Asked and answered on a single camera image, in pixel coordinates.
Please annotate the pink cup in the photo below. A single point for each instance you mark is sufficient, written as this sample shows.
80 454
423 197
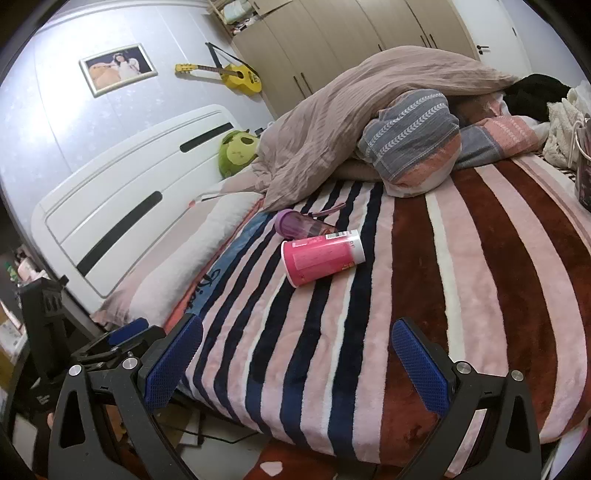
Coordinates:
318 261

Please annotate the white door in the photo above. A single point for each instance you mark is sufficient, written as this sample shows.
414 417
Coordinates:
494 27

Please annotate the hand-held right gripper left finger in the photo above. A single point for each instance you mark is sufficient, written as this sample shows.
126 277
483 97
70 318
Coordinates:
171 369

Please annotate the striped grey pink pillow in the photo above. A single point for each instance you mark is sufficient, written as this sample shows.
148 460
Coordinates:
406 138

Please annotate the white headboard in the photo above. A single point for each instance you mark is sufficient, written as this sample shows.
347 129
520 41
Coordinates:
115 184

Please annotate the yellow guitar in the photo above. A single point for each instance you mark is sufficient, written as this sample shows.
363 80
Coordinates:
238 77

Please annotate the beige duvet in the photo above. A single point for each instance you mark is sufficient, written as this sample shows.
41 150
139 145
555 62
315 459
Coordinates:
323 115

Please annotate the white fluffy garment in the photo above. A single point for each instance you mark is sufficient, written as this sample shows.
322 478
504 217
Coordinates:
565 134

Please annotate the white pillow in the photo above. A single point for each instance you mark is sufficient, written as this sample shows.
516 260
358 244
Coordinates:
184 258

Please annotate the wooden shelf with clutter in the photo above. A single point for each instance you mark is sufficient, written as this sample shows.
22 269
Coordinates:
240 14

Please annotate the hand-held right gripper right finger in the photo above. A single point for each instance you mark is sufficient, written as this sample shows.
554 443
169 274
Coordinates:
425 369

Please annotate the green plush toy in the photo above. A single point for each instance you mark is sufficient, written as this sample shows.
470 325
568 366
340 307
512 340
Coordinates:
236 154

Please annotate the purple water bottle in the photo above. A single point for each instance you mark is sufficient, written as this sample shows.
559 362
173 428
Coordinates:
302 225

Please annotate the striped plush blanket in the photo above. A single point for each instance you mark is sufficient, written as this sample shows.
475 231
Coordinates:
415 286

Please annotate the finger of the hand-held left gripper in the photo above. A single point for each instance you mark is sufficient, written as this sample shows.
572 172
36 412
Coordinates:
127 331

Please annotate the beige wardrobe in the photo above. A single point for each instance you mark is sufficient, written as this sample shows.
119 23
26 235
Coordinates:
332 32

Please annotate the black garment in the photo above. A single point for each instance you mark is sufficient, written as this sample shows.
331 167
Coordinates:
538 97

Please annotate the framed photo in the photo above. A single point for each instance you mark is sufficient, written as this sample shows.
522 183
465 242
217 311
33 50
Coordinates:
117 68

